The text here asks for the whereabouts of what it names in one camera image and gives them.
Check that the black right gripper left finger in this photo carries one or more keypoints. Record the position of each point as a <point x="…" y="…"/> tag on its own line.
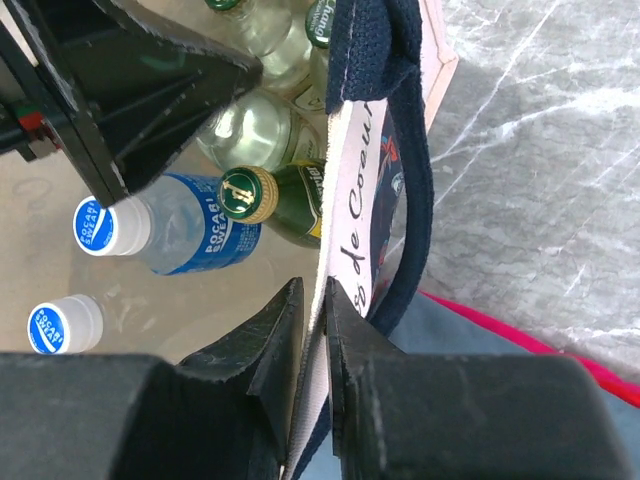
<point x="223" y="412"/>

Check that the cream canvas tote bag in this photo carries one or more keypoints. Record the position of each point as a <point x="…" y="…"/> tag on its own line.
<point x="388" y="71"/>

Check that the Pocari Sweat bottle lower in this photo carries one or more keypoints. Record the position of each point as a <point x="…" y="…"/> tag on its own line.
<point x="80" y="323"/>

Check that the red folded cloth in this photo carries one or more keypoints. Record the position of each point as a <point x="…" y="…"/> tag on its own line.
<point x="607" y="379"/>

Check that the green Perrier glass bottle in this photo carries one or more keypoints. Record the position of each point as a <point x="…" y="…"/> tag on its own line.
<point x="288" y="200"/>

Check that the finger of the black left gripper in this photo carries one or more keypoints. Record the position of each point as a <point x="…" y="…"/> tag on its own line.
<point x="120" y="89"/>

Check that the Pocari Sweat bottle upper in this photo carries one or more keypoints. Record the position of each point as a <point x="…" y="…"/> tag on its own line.
<point x="175" y="226"/>

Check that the clear Chang soda bottle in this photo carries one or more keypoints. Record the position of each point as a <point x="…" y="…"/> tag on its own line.
<point x="260" y="130"/>
<point x="318" y="28"/>
<point x="273" y="32"/>

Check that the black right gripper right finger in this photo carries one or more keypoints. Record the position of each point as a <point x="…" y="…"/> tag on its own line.
<point x="450" y="415"/>

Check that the pocari sweat bottle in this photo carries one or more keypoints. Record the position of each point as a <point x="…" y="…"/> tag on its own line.
<point x="80" y="323"/>
<point x="175" y="226"/>

